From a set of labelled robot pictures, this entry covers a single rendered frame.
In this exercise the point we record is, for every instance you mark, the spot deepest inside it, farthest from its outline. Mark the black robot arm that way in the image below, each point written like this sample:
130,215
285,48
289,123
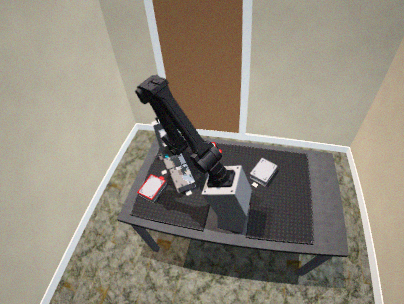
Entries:
205,154

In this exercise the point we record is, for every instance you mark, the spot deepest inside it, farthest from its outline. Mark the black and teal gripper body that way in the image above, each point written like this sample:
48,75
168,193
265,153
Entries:
168,151

